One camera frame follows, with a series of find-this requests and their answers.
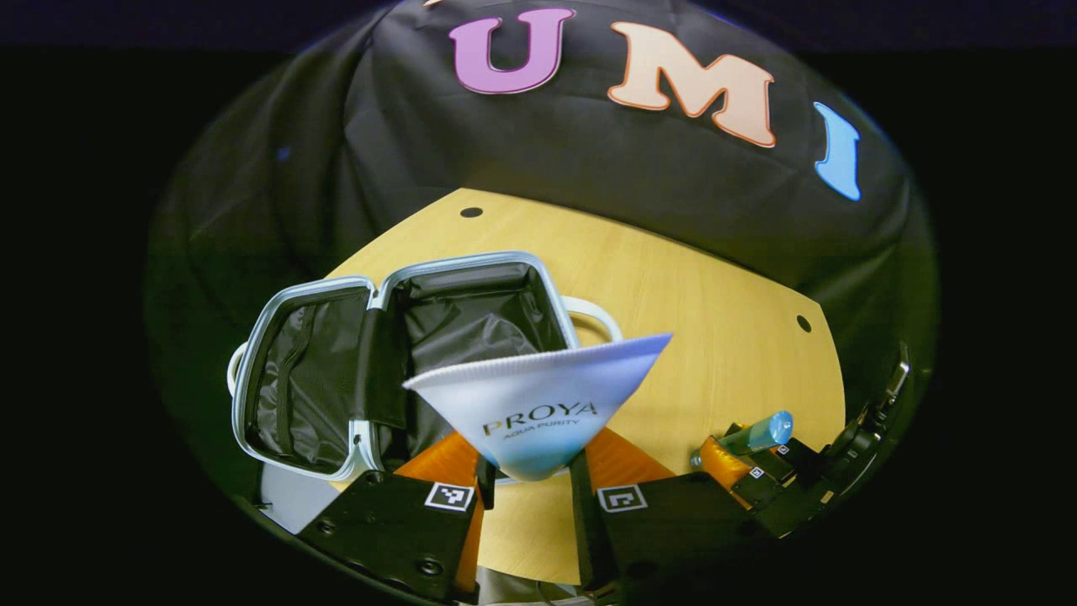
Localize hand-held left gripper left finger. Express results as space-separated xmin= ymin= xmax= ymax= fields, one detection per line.
xmin=298 ymin=429 xmax=498 ymax=603

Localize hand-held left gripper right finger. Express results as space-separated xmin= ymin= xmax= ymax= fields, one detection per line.
xmin=568 ymin=426 xmax=760 ymax=595

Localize clear blue bottle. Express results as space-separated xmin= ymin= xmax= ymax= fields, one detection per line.
xmin=715 ymin=410 xmax=795 ymax=456

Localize white and blue tube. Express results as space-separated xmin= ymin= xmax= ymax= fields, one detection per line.
xmin=401 ymin=332 xmax=674 ymax=483

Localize pale blue small suitcase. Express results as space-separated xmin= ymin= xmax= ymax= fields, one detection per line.
xmin=225 ymin=251 xmax=625 ymax=486

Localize black backdrop cloth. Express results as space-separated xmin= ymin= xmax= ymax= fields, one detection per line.
xmin=145 ymin=0 xmax=939 ymax=472

